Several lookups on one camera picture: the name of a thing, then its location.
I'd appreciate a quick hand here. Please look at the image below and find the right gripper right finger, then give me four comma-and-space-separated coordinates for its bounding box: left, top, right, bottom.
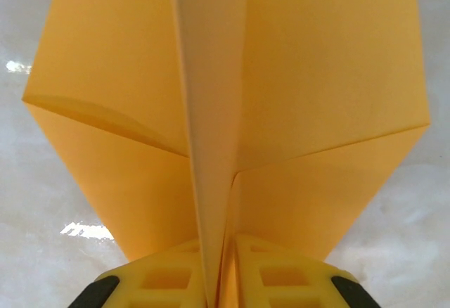
231, 234, 383, 308

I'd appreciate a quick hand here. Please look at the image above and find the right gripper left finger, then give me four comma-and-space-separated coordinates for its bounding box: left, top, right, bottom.
70, 239, 208, 308

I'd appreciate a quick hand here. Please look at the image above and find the orange paper sheet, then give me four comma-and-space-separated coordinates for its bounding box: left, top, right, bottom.
21, 0, 432, 308

